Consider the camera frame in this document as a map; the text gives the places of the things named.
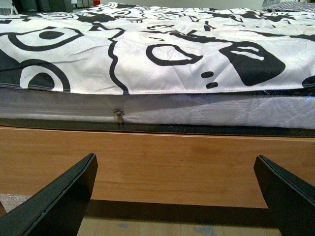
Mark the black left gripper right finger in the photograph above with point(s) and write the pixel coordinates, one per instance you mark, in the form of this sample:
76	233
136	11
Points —
290	199

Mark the black white checkered pillow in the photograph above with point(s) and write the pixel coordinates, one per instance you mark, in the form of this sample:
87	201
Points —
290	6

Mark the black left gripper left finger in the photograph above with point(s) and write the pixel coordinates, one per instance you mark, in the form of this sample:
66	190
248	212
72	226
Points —
58	209

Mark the metal mattress zipper pull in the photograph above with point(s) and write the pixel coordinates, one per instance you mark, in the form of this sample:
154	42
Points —
119	114

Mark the wooden bed frame rail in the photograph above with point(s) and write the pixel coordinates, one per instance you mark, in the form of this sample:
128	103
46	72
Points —
156	168

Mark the white quilted mattress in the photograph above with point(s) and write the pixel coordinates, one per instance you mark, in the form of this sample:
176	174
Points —
232	109

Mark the black and white patterned blanket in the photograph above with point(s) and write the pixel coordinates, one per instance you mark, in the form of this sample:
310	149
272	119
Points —
116	49

